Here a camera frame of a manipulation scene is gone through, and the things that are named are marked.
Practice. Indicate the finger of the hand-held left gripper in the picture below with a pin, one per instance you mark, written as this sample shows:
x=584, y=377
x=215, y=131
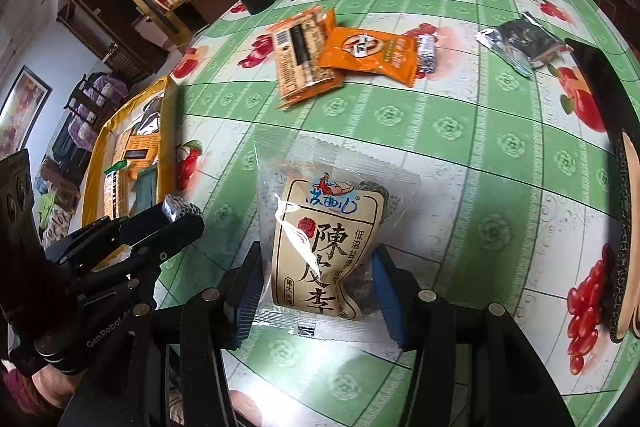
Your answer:
x=172, y=242
x=142, y=227

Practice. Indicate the person's left forearm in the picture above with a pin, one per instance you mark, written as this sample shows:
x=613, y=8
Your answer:
x=25, y=397

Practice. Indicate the framed wall picture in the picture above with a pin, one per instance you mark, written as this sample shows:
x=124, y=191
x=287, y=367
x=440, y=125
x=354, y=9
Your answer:
x=22, y=112

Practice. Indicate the large orange cracker packet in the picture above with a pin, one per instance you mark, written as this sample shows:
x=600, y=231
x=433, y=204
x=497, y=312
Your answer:
x=300, y=57

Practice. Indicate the clear plum snack packet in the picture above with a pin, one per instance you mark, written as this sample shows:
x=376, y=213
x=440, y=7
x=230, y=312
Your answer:
x=320, y=227

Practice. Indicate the silver black foil packet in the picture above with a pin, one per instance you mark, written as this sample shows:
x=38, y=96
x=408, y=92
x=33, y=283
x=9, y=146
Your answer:
x=525, y=39

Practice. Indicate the yellow tray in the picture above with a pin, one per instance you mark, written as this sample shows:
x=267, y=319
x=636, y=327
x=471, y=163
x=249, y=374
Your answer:
x=117, y=112

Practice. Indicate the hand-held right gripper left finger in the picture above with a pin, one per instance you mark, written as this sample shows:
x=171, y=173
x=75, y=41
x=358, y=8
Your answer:
x=245, y=302

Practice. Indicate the chair with purple cloth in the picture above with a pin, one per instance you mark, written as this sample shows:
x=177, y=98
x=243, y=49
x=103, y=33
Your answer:
x=100, y=97

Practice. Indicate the green-edged cracker packet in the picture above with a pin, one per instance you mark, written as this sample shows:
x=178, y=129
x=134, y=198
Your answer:
x=120, y=192

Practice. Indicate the small black-white patterned candy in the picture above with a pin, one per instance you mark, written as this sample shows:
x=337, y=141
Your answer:
x=427, y=54

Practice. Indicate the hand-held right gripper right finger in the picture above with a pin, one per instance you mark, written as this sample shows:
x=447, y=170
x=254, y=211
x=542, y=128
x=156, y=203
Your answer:
x=387, y=297

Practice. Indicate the floral cloth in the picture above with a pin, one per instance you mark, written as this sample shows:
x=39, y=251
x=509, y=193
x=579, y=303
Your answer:
x=55, y=212

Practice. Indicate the orange snack packet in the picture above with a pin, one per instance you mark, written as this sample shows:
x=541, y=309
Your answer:
x=365, y=52
x=140, y=144

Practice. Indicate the dark green packet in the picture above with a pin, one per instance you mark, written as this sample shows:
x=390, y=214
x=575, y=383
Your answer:
x=147, y=189

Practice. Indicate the green floral tablecloth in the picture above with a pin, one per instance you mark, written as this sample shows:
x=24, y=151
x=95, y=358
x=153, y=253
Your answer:
x=475, y=157

